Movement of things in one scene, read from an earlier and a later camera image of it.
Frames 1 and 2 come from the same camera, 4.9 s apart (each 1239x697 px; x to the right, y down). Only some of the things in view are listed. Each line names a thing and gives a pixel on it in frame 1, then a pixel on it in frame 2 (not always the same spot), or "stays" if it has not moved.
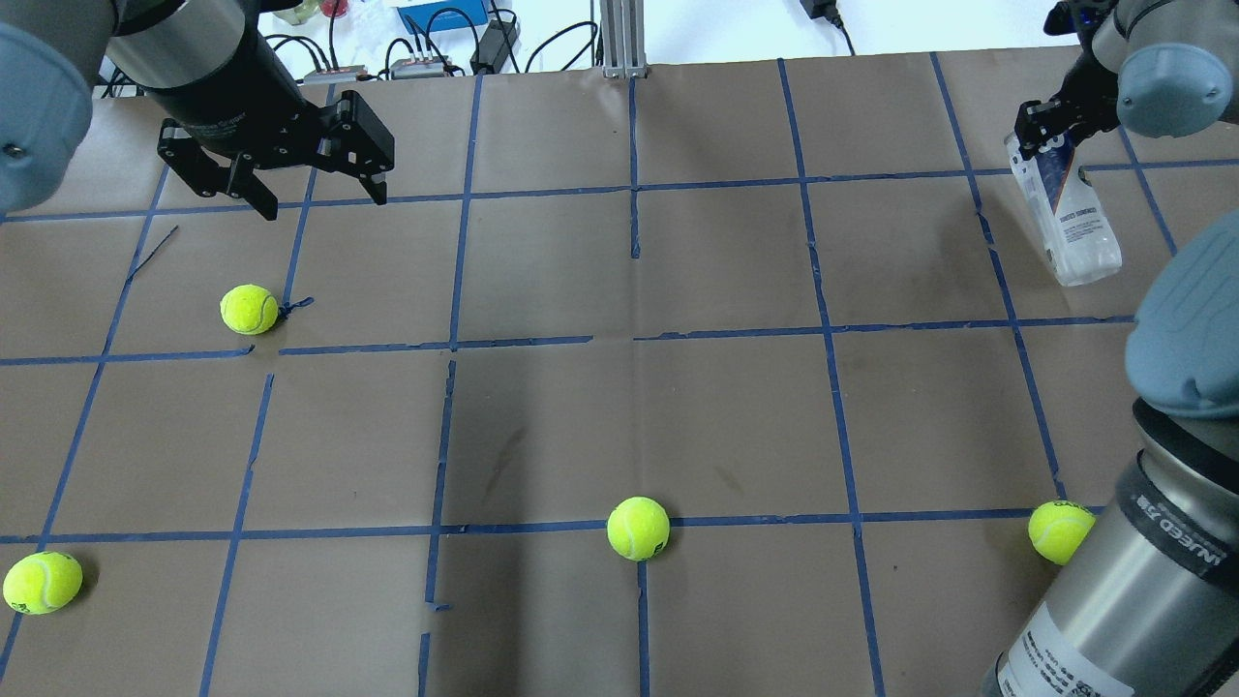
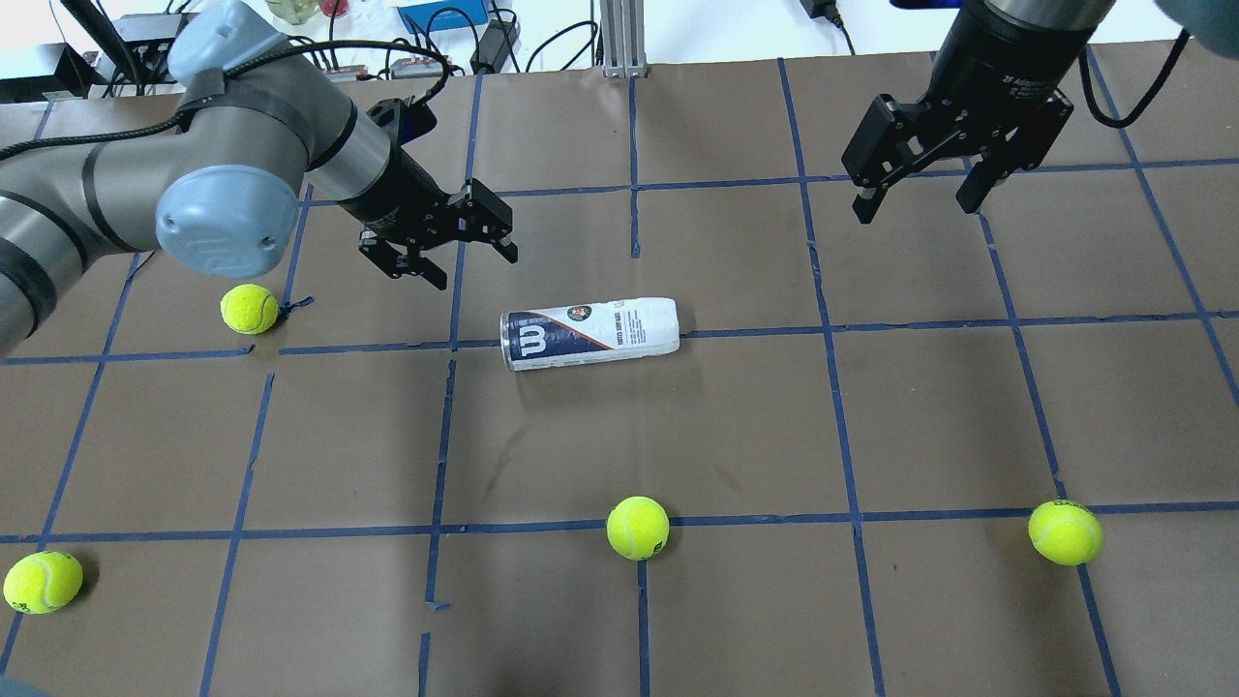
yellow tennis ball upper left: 249,310 stays
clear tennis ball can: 1071,215 -> 589,332
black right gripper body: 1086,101 -> 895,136
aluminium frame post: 623,39 stays
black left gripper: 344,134 -> 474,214
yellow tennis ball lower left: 43,583 stays
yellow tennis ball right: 1058,529 stays
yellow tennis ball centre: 638,528 stays
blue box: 440,15 stays
